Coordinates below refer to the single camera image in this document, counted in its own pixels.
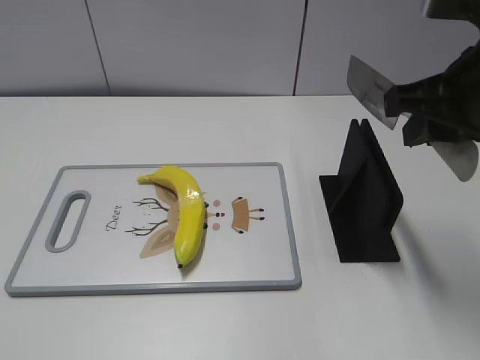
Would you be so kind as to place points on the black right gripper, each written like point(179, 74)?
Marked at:
point(426, 99)

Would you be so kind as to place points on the cleaver knife white handle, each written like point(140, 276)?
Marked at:
point(369, 87)

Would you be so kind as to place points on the yellow plastic banana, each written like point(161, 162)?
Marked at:
point(191, 206)

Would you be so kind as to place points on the black knife stand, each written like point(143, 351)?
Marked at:
point(363, 200)

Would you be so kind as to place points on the white grey-rimmed cutting board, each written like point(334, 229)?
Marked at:
point(100, 232)

